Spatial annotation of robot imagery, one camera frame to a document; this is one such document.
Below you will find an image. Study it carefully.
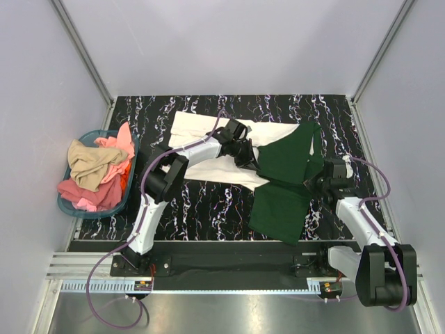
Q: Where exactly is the aluminium frame post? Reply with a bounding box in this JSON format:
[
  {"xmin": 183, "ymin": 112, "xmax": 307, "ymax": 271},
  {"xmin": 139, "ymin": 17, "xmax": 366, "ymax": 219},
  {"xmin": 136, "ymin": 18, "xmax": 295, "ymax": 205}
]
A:
[
  {"xmin": 49, "ymin": 0, "xmax": 114, "ymax": 106},
  {"xmin": 350, "ymin": 0, "xmax": 416, "ymax": 104}
]

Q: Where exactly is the grey slotted cable duct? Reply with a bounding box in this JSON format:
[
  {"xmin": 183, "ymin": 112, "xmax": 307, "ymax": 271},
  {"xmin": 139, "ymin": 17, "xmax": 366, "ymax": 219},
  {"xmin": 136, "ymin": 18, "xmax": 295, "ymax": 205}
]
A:
[{"xmin": 61, "ymin": 279, "xmax": 321, "ymax": 296}]

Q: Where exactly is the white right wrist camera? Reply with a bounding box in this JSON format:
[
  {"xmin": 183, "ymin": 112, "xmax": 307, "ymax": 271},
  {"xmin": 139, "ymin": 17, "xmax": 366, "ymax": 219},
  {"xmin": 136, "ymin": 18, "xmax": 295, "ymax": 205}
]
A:
[{"xmin": 342, "ymin": 155, "xmax": 354, "ymax": 179}]

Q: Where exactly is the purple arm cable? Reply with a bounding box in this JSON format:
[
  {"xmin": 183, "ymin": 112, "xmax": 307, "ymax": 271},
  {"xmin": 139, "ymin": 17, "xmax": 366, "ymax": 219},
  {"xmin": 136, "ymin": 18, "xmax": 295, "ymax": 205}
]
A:
[
  {"xmin": 326, "ymin": 156, "xmax": 413, "ymax": 310},
  {"xmin": 85, "ymin": 109, "xmax": 230, "ymax": 328}
]

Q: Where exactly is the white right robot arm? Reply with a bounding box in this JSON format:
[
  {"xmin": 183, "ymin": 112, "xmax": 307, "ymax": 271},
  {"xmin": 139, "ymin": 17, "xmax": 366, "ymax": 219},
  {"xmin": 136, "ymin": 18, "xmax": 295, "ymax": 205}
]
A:
[{"xmin": 304, "ymin": 156, "xmax": 417, "ymax": 312}]

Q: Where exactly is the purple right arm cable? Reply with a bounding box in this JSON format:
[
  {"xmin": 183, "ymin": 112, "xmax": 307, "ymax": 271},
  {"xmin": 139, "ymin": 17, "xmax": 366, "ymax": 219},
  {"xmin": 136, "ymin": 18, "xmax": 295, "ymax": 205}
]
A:
[{"xmin": 326, "ymin": 156, "xmax": 413, "ymax": 310}]

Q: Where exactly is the orange garment in basket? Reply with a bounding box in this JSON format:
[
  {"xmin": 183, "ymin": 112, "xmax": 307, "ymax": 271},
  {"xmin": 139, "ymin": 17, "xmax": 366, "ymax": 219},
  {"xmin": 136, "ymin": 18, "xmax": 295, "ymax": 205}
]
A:
[{"xmin": 120, "ymin": 162, "xmax": 131, "ymax": 193}]

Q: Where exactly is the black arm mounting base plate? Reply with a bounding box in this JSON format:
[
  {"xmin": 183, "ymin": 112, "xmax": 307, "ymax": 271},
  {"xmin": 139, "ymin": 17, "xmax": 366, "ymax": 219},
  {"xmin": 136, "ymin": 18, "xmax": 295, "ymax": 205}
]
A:
[{"xmin": 67, "ymin": 239, "xmax": 359, "ymax": 292}]

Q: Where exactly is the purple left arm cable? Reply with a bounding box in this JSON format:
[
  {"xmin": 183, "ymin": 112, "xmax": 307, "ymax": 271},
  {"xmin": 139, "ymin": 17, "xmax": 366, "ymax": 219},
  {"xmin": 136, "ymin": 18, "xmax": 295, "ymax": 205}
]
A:
[{"xmin": 85, "ymin": 109, "xmax": 230, "ymax": 328}]

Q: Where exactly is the cream and green t-shirt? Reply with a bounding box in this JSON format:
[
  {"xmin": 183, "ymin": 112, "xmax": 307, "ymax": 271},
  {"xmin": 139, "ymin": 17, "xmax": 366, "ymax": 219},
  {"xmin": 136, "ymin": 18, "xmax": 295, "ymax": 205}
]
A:
[{"xmin": 185, "ymin": 120, "xmax": 323, "ymax": 246}]

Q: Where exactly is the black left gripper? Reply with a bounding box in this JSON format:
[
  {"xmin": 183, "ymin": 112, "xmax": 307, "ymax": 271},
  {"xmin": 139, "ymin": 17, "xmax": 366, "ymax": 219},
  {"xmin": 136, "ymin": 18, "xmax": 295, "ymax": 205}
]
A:
[{"xmin": 229, "ymin": 138, "xmax": 259, "ymax": 172}]

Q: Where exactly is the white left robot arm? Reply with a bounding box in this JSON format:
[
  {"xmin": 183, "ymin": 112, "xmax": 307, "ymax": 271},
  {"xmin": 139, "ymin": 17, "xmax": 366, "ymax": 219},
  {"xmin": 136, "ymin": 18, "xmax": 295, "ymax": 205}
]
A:
[{"xmin": 121, "ymin": 120, "xmax": 259, "ymax": 276}]

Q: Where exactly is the left aluminium frame post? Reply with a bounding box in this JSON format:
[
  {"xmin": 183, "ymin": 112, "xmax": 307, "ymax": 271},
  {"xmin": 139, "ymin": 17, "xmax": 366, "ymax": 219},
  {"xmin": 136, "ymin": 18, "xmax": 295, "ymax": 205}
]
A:
[{"xmin": 49, "ymin": 0, "xmax": 114, "ymax": 106}]

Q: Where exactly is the right aluminium frame post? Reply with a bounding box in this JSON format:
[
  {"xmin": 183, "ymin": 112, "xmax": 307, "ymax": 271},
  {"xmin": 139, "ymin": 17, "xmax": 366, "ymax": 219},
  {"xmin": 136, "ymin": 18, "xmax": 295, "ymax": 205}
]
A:
[{"xmin": 350, "ymin": 0, "xmax": 416, "ymax": 104}]

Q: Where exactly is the pink t-shirt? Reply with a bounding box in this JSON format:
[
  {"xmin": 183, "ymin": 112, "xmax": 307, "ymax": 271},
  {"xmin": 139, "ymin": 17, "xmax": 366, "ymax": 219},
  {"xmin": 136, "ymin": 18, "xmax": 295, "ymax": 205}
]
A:
[{"xmin": 57, "ymin": 122, "xmax": 136, "ymax": 212}]

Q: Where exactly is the beige t-shirt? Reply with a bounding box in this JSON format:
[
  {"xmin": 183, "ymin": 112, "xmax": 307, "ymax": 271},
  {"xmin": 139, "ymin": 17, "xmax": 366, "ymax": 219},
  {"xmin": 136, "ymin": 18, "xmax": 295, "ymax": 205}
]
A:
[{"xmin": 67, "ymin": 140, "xmax": 128, "ymax": 192}]

